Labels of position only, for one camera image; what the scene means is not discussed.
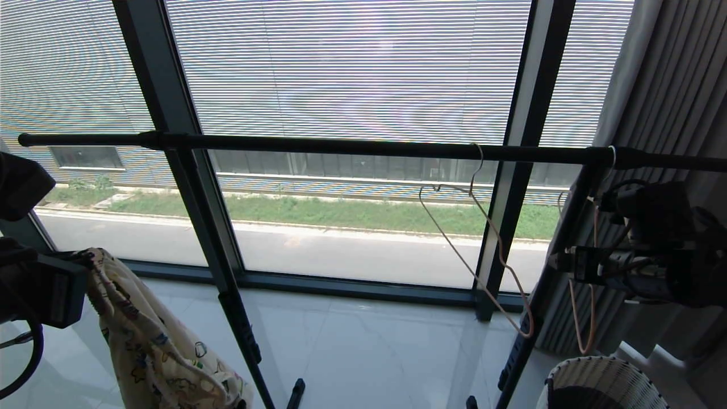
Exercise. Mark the brown curtain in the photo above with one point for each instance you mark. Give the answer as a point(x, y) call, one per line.
point(681, 85)

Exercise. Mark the window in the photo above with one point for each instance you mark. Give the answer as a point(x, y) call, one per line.
point(170, 85)

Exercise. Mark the pink clothes hanger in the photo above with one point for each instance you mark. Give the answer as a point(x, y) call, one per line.
point(470, 190)
point(592, 318)

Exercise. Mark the cream printed garment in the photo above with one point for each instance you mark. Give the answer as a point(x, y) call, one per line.
point(147, 341)

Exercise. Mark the black clothes rack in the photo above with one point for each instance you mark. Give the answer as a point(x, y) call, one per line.
point(341, 146)

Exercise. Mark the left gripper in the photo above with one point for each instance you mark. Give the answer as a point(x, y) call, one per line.
point(51, 289)

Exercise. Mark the white laundry basket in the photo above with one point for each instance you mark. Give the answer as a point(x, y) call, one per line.
point(602, 372)

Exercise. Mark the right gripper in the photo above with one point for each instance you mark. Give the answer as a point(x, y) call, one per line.
point(636, 272)

